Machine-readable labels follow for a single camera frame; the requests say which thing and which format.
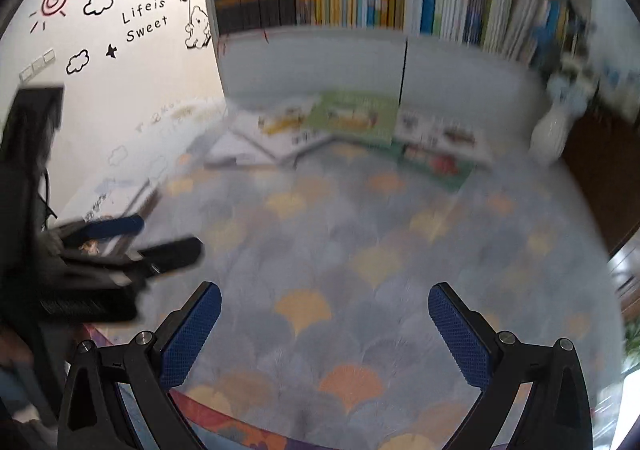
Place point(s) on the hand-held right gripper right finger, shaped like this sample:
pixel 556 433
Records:
pixel 457 335

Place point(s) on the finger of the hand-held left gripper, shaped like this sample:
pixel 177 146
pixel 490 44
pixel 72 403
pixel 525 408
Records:
pixel 172 252
pixel 115 225

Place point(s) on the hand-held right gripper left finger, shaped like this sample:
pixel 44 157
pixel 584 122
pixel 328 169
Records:
pixel 192 335

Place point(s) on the white thin book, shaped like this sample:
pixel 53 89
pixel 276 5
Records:
pixel 105 200

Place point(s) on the row of white blue books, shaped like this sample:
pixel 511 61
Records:
pixel 475 10

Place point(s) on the white book black stripe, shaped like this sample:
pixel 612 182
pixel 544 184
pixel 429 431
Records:
pixel 230 150

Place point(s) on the patterned tablecloth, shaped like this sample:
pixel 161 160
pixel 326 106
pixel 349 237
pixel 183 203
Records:
pixel 350 230

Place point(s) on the dark green illustrated book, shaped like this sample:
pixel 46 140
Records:
pixel 435 165

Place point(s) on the white book yellow figure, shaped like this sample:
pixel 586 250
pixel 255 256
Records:
pixel 285 123

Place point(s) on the person's trouser leg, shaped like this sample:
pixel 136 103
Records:
pixel 20 400

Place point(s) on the white book colourful figures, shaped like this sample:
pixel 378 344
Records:
pixel 440 130

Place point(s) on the white vase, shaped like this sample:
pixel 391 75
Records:
pixel 547 135

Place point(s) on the light green illustrated book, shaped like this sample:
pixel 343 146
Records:
pixel 350 113

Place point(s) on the white bookshelf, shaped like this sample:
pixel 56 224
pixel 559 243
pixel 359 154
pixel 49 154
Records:
pixel 310 65

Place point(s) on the white wall switches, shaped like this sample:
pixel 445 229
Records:
pixel 36 64

